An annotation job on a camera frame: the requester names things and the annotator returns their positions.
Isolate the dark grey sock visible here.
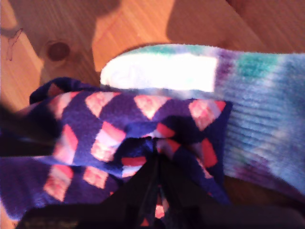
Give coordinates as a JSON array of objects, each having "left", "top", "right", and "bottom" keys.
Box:
[{"left": 0, "top": 102, "right": 61, "bottom": 159}]

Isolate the purple sock with pink squares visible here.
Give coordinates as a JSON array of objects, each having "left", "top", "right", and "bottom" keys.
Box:
[{"left": 0, "top": 76, "right": 233, "bottom": 222}]

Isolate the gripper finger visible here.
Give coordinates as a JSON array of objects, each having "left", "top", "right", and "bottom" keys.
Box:
[
  {"left": 161, "top": 159, "right": 223, "bottom": 229},
  {"left": 102, "top": 158, "right": 159, "bottom": 225}
]

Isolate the pastel tie-dye sock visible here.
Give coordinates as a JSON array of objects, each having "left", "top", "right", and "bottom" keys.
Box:
[{"left": 100, "top": 42, "right": 305, "bottom": 203}]

